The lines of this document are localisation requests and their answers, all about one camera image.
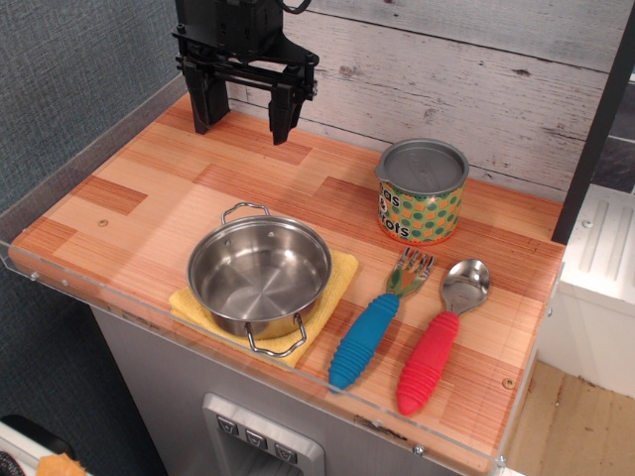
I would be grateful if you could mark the orange black object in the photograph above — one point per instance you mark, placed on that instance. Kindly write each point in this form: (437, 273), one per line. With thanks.
(27, 442)

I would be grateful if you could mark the stainless steel pot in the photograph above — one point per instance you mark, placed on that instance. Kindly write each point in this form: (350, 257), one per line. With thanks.
(260, 275)

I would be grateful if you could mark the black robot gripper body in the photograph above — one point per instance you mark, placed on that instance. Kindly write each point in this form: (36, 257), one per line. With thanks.
(241, 41)

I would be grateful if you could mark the clear acrylic table guard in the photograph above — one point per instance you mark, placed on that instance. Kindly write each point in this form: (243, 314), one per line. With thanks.
(108, 197)

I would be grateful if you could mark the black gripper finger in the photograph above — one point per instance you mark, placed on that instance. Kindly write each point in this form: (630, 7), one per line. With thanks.
(289, 90)
(199, 87)

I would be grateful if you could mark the red handled metal spoon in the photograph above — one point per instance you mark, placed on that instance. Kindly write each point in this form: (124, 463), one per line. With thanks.
(465, 287)

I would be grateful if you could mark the grey dispenser button panel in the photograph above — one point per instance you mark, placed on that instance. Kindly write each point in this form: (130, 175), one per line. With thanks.
(246, 443)

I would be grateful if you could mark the yellow cloth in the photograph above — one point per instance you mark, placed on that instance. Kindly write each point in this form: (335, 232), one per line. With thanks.
(344, 266)

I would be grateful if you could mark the blue handled metal fork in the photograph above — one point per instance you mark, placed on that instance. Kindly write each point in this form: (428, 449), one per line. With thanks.
(357, 348)

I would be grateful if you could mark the green dotted tin can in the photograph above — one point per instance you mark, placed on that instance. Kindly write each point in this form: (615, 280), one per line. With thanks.
(421, 185)

